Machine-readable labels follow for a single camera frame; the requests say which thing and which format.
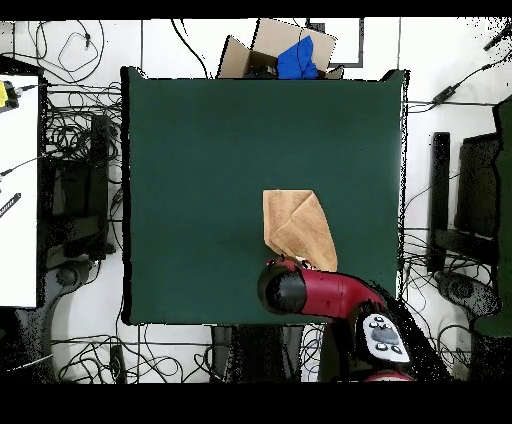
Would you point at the orange terry towel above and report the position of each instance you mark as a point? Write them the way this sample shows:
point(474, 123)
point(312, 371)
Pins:
point(304, 232)

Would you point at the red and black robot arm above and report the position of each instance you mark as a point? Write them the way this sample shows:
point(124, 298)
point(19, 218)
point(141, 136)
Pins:
point(332, 292)

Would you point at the dark green table cloth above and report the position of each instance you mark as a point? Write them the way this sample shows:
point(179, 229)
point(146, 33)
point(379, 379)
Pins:
point(200, 160)

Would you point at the blue cloth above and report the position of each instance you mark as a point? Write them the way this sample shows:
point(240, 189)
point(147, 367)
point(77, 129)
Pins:
point(296, 60)

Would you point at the black equipment stand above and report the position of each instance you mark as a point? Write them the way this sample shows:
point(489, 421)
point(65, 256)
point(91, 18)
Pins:
point(476, 188)
point(80, 192)

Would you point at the brown cardboard box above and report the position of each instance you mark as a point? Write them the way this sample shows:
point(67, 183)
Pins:
point(240, 60)

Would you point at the white desk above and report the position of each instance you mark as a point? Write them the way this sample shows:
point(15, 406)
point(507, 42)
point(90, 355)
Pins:
point(18, 200)

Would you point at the yellow and black device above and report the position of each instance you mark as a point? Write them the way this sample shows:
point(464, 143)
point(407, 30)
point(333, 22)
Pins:
point(6, 96)

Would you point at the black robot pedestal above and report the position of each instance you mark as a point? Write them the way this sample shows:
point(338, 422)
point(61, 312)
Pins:
point(256, 352)

